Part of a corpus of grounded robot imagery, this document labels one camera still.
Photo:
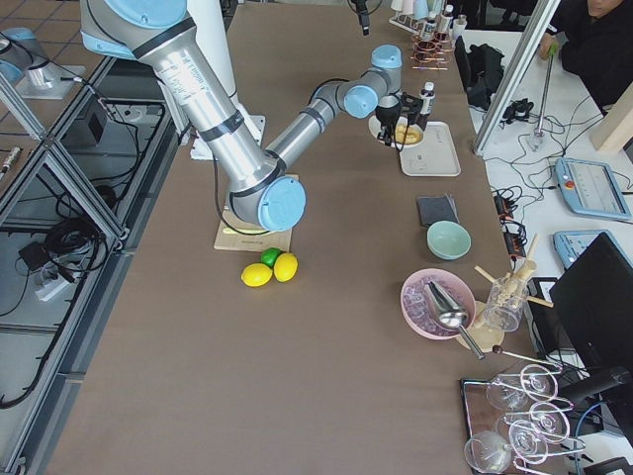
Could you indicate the mint green bowl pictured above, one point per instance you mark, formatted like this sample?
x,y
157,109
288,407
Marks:
x,y
448,240

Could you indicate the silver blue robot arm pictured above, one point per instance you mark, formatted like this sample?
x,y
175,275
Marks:
x,y
185,44
20,49

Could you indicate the yellow lemon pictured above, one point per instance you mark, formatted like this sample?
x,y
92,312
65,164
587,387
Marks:
x,y
256,274
285,267

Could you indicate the black laptop monitor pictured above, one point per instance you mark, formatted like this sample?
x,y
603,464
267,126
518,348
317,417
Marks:
x,y
593,301

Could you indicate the person in black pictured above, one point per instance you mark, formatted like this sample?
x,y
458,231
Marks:
x,y
598,46

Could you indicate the pink bowl with ice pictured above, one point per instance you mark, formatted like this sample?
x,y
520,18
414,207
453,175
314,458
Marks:
x,y
415,306

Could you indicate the glazed twisted donut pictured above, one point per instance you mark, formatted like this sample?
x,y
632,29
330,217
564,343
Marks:
x,y
408,135

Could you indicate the grey folded cloth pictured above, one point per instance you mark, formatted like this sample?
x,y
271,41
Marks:
x,y
433,209

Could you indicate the dark sauce bottle white cap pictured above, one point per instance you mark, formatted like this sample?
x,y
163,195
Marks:
x,y
427,97

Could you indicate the green lime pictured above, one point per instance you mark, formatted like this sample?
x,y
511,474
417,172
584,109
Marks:
x,y
270,255

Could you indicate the wine glass on tray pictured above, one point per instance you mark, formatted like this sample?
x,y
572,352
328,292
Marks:
x,y
516,390

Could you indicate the yellow lemon far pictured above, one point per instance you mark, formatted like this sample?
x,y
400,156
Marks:
x,y
285,267

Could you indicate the blue teach pendant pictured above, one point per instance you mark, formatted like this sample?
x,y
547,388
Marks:
x,y
569,245
589,188

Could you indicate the aluminium frame post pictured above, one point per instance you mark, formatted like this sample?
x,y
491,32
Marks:
x,y
522,56

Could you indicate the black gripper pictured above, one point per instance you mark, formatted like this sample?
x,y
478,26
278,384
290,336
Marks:
x,y
386,115

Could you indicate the cream rabbit tray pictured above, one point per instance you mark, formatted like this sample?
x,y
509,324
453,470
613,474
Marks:
x,y
436,156

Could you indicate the yellow lemon near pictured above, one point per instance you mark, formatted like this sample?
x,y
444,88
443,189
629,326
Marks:
x,y
256,274

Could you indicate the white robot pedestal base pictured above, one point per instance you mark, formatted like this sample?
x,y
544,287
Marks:
x,y
211,40

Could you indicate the steel ice scoop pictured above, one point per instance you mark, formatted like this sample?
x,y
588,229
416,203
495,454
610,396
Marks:
x,y
451,315

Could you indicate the clear glass pitcher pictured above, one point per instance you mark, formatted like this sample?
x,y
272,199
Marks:
x,y
504,308

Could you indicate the copper wire bottle rack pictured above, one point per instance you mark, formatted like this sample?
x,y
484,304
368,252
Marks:
x,y
431,53

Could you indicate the yellow plastic knife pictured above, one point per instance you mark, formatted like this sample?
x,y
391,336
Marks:
x,y
233,231

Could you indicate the wooden cutting board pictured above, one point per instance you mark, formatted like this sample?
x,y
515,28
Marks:
x,y
252,240

